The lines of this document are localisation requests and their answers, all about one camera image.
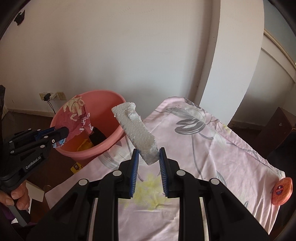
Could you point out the yellow black packet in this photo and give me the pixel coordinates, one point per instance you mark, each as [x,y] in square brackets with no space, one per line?
[75,168]

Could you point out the white foam net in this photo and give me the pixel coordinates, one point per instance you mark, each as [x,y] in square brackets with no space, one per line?
[136,129]

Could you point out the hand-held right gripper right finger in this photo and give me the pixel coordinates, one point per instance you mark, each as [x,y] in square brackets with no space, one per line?
[163,173]

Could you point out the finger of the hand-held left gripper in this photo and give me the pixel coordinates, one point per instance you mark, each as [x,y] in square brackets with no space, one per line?
[48,131]
[60,134]

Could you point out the pink plastic bucket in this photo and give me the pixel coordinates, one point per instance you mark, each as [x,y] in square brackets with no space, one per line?
[106,104]

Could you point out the black wall fixture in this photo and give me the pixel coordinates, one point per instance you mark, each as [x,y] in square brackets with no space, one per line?
[19,17]

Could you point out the pink wrapper with blue clouds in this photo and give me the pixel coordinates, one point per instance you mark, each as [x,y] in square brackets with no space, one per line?
[71,115]

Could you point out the yellow plastic bag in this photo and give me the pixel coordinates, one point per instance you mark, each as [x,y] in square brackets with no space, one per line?
[84,144]

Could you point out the black plug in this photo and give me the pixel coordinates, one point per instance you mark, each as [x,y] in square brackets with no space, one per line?
[47,96]

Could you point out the pink floral tablecloth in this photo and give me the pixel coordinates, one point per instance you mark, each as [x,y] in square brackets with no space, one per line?
[196,143]

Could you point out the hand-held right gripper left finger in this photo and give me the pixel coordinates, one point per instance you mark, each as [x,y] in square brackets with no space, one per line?
[134,176]

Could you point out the person's dark purple clothing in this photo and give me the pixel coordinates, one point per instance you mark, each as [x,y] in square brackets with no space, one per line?
[4,221]

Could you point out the white paper sheet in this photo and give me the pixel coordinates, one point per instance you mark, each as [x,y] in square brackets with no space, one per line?
[34,192]

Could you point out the apple in foam net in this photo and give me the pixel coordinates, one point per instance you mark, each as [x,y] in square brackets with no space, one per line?
[282,191]

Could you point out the person's left hand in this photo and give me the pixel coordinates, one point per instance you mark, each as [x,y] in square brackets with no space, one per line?
[19,197]

